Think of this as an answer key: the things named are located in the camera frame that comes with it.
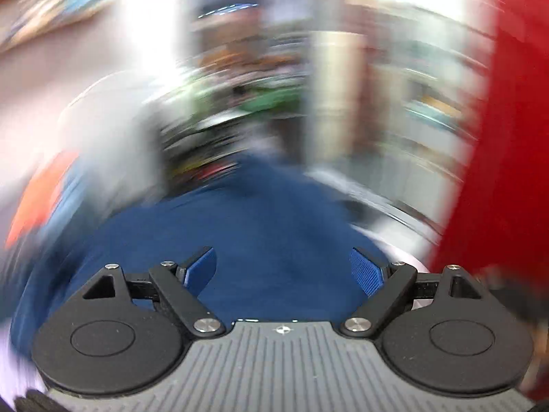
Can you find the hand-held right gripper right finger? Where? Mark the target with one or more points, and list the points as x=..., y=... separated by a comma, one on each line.
x=364, y=271

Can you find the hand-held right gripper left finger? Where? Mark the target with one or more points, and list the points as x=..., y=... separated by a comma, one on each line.
x=199, y=271

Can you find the navy blue garment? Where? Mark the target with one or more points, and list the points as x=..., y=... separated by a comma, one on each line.
x=274, y=223

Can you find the orange cloth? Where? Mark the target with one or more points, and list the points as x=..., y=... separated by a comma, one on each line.
x=38, y=197

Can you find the red cloth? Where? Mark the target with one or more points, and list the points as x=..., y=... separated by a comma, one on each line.
x=506, y=137

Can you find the purple floral bedsheet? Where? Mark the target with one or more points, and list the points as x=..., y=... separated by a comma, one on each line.
x=10, y=364

